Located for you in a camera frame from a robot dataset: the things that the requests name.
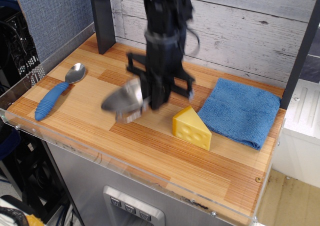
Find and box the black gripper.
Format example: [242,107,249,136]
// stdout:
[127,30,195,110]

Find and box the small steel two-handled pan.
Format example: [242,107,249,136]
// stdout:
[101,78,150,124]

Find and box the yellow toy cheese wedge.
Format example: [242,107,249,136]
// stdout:
[172,106,212,151]

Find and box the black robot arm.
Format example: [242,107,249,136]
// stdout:
[127,0,194,110]

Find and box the clear acrylic table guard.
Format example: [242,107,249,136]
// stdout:
[0,36,285,225]

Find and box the folded blue cloth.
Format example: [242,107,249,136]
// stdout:
[198,78,281,150]

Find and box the grey metal cabinet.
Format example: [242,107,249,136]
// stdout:
[48,143,228,225]

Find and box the silver control panel with buttons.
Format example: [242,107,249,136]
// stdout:
[103,185,166,225]

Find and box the black equipment rack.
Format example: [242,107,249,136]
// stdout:
[0,6,40,93]

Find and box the white metal block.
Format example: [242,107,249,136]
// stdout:
[272,79,320,187]

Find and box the yellow and black object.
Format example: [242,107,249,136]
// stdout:
[0,206,46,226]

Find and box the blue handled metal spoon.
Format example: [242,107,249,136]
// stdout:
[34,63,86,121]

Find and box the dark grey left post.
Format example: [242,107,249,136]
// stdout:
[91,0,116,55]

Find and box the dark grey post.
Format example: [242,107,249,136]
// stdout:
[280,0,320,110]
[91,0,116,55]

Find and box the dark grey right post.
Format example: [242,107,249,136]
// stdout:
[280,0,320,110]

